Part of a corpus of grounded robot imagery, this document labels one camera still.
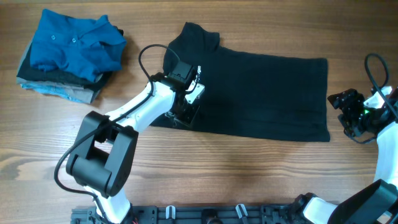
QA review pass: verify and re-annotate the blue folded polo shirt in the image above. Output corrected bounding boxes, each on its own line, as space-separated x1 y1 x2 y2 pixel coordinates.
30 9 127 82

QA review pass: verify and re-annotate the light blue folded garment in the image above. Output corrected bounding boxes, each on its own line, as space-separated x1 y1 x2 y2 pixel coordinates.
21 83 85 103

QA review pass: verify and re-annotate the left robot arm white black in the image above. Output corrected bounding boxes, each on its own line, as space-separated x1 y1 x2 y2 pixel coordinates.
66 62 205 223

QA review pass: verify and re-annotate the dark charcoal folded garment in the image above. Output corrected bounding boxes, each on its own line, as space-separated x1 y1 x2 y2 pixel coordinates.
17 26 126 92

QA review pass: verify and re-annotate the black polo shirt white logo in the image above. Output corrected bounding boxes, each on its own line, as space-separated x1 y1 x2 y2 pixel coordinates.
163 22 330 142

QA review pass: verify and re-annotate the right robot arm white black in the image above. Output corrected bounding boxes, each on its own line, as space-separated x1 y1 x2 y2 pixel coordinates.
300 86 397 223

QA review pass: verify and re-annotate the grey folded garment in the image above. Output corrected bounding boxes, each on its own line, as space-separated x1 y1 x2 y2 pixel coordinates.
16 45 112 104

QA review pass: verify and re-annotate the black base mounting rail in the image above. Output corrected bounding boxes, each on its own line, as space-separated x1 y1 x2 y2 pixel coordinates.
70 203 312 224

